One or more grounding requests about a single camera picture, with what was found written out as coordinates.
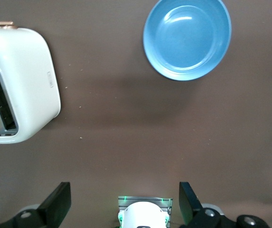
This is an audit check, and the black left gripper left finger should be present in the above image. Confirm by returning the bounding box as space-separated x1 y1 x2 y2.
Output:
0 182 72 228

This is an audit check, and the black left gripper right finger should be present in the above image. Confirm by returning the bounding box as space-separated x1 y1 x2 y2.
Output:
178 182 269 228

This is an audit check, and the blue plate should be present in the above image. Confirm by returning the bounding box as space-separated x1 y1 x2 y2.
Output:
142 0 233 82

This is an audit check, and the brown table cloth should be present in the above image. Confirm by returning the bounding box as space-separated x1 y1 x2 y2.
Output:
0 0 272 228

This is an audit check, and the white toaster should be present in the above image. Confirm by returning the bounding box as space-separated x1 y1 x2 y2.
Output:
0 21 62 145

